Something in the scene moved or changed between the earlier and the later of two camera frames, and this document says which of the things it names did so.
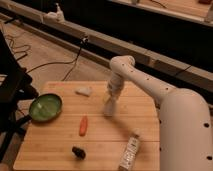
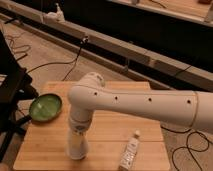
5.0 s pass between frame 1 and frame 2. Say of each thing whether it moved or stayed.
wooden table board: stayed
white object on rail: stayed
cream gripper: moved
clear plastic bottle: stayed
